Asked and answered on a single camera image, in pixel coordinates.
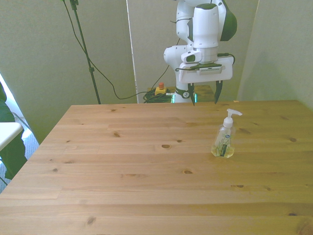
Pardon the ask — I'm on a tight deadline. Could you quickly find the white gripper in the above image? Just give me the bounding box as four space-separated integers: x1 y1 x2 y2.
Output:
178 56 233 106

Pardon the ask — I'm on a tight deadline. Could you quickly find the clear sanitizer pump bottle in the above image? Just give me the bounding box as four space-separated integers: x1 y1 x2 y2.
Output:
211 108 243 159

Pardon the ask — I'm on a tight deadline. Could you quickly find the yellow emergency stop button box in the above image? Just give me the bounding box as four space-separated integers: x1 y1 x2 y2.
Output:
155 82 167 96

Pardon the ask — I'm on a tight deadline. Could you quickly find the white side table top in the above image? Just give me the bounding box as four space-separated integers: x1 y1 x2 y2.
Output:
0 121 23 151

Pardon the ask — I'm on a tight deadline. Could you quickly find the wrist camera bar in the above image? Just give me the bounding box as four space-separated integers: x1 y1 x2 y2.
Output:
198 66 223 75

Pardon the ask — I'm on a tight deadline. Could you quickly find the coiled dark cable bundle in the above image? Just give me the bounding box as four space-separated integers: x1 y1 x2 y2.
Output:
143 90 176 103

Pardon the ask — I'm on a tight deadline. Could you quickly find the white vertical wall trim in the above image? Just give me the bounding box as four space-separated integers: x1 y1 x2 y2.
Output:
126 0 139 103

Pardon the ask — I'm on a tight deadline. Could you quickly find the black stand cable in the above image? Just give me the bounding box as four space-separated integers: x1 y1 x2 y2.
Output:
60 0 147 100

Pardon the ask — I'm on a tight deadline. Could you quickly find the black camera stand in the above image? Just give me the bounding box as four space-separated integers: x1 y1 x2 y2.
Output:
69 0 102 105

